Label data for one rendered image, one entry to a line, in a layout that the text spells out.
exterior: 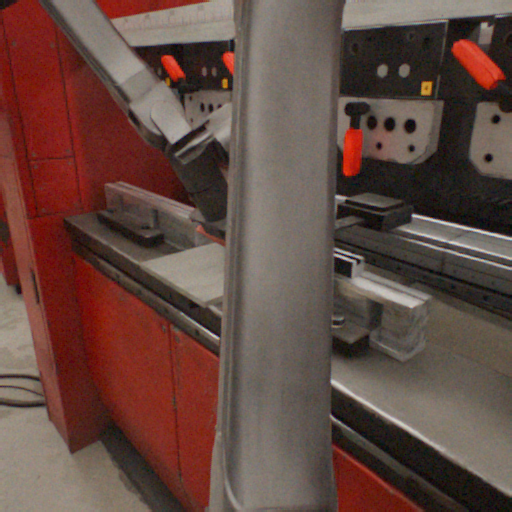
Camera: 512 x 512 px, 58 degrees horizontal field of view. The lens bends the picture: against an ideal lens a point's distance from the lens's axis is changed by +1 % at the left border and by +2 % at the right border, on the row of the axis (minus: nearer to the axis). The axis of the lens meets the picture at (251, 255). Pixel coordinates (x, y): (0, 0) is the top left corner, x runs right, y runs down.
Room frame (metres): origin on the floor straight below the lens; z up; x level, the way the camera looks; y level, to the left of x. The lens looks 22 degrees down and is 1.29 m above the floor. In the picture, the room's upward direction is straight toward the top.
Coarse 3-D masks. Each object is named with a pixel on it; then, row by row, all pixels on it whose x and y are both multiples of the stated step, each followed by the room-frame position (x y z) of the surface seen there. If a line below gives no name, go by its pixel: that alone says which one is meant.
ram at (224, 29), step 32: (96, 0) 1.29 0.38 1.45; (128, 0) 1.17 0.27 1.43; (160, 0) 1.06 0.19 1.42; (192, 0) 0.97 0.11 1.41; (384, 0) 0.65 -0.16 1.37; (416, 0) 0.62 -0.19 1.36; (448, 0) 0.59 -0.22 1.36; (480, 0) 0.56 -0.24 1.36; (160, 32) 1.07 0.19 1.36; (192, 32) 0.98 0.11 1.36; (224, 32) 0.90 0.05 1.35
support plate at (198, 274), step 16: (176, 256) 0.72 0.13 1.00; (192, 256) 0.72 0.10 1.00; (208, 256) 0.72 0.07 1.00; (224, 256) 0.72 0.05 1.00; (160, 272) 0.65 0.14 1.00; (176, 272) 0.65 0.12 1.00; (192, 272) 0.65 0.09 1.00; (208, 272) 0.65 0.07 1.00; (176, 288) 0.60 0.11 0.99; (192, 288) 0.59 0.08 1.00; (208, 288) 0.59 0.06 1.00; (208, 304) 0.56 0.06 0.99
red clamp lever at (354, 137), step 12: (348, 108) 0.63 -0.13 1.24; (360, 108) 0.63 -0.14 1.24; (360, 120) 0.64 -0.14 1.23; (348, 132) 0.63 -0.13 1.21; (360, 132) 0.63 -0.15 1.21; (348, 144) 0.63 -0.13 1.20; (360, 144) 0.63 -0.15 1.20; (348, 156) 0.63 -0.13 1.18; (360, 156) 0.64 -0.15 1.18; (348, 168) 0.63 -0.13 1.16
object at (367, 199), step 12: (348, 204) 0.96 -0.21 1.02; (360, 204) 0.93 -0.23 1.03; (372, 204) 0.92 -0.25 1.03; (384, 204) 0.92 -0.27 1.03; (396, 204) 0.93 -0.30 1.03; (408, 204) 0.96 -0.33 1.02; (336, 216) 0.97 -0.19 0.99; (348, 216) 0.94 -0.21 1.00; (360, 216) 0.92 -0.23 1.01; (372, 216) 0.90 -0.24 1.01; (384, 216) 0.88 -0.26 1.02; (396, 216) 0.91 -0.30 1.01; (408, 216) 0.94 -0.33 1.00; (336, 228) 0.85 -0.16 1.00; (372, 228) 0.90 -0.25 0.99; (384, 228) 0.88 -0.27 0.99
